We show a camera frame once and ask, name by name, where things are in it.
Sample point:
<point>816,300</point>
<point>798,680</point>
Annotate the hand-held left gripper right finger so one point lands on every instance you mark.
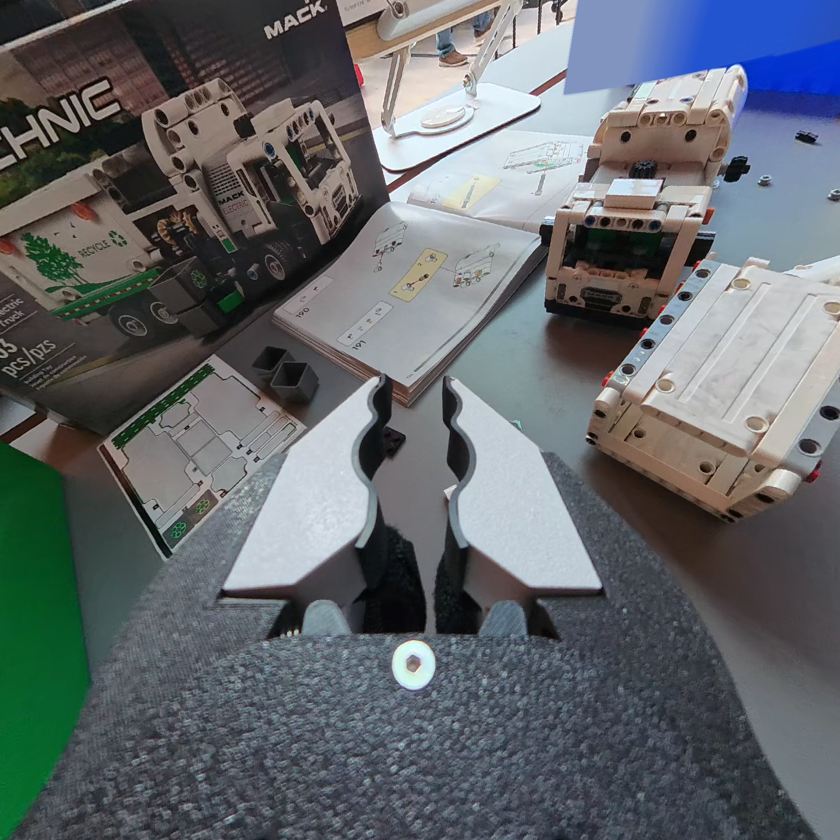
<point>525,518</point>

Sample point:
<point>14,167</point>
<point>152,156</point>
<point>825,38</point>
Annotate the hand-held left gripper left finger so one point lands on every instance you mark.
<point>308,512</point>

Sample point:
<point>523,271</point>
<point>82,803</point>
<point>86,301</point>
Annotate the black lego plate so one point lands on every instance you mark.
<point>394,441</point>

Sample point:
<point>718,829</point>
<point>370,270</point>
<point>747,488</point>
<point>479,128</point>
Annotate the small dark grey lego bin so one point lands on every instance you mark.
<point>270,361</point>
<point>295,384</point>

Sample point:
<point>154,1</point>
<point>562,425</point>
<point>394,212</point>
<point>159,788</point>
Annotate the lego sticker sheet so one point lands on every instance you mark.
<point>197,446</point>

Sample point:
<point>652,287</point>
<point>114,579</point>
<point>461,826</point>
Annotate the lego instruction booklet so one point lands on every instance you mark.
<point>426,295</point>

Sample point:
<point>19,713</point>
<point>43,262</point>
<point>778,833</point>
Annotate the white lego truck container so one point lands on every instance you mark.
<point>735,367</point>

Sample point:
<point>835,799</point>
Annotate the lego truck with green side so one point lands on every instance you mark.
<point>623,262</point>

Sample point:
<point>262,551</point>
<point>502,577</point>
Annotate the lego set box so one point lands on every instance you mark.
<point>164,79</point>

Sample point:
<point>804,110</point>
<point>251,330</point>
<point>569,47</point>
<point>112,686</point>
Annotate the green box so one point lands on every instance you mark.
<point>33,590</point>

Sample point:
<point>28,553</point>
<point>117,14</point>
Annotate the white tablet stand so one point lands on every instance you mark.
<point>499,105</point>

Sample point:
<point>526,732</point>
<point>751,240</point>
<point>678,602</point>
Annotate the large blue plastic bin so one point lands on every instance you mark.
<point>794,75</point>

